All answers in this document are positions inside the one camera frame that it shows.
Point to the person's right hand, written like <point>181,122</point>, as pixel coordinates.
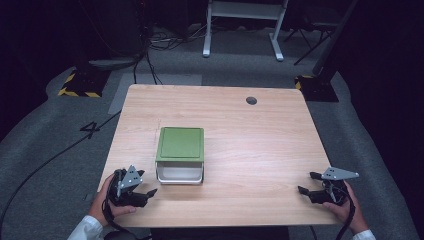
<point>361,220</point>

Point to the black folding stand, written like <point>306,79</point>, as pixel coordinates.
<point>311,36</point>

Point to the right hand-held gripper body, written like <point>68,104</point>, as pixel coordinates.
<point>336,174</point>

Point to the black yellow striped stand base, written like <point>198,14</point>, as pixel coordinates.
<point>83,85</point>

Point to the black stand base with pole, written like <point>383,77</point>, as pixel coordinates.
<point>318,88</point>

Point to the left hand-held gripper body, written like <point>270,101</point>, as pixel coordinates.
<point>130,180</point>

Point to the person's left hand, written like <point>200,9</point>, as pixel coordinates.
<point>99,206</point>

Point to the white metal desk frame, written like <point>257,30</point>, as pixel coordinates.
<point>245,10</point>

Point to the dark equipment on grey base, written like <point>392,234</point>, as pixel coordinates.
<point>113,40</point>

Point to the white storage box green lid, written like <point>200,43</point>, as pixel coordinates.
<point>180,145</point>

